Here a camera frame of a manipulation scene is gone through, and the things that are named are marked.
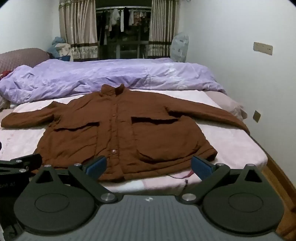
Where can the white cloth bag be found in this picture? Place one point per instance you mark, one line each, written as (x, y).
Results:
(66, 51)

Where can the row of hanging clothes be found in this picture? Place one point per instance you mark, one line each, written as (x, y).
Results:
(126, 19)

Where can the purple duvet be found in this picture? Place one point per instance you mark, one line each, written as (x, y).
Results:
(92, 76)

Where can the brown jacket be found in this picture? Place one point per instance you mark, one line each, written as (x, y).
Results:
(120, 129)

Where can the pile of clothes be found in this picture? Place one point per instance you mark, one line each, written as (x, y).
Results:
(55, 44)

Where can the pink printed blanket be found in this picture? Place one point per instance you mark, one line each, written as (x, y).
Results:
(231, 143)

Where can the glass balcony door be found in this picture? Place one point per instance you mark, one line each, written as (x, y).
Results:
(127, 49)

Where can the mauve quilted headboard cushion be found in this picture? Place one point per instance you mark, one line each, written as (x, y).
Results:
(20, 58)

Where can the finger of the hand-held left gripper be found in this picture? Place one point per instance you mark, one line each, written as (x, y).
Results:
(27, 162)

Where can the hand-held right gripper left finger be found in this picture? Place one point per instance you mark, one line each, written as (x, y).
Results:
(96, 167)

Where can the red cloth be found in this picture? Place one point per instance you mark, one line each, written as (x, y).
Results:
(5, 74)

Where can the beige wall socket panel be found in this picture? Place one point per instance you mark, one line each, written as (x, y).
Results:
(263, 48)

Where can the patterned upright pillow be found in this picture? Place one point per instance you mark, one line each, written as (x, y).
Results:
(180, 47)

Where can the mauve pillow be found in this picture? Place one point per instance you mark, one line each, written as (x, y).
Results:
(229, 103)

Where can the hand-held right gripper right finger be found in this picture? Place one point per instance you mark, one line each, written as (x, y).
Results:
(202, 168)

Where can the gold wall outlet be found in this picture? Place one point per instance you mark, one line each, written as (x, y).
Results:
(256, 116)

